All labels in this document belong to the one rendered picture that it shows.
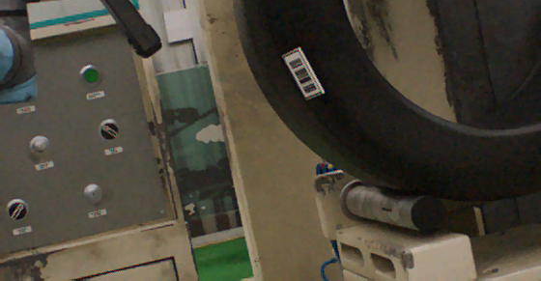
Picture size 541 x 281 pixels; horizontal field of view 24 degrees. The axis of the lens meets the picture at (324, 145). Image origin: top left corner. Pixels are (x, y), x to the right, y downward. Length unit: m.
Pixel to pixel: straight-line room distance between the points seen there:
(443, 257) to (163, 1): 9.38
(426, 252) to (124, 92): 0.84
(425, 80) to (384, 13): 0.12
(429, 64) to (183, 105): 8.85
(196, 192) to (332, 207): 8.91
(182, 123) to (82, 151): 8.53
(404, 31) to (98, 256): 0.66
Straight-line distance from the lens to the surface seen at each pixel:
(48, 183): 2.23
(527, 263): 1.65
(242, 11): 1.65
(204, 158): 10.77
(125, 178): 2.23
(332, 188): 1.87
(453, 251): 1.57
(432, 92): 1.94
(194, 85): 10.77
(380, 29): 1.92
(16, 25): 1.55
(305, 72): 1.49
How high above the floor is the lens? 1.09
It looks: 3 degrees down
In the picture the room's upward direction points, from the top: 12 degrees counter-clockwise
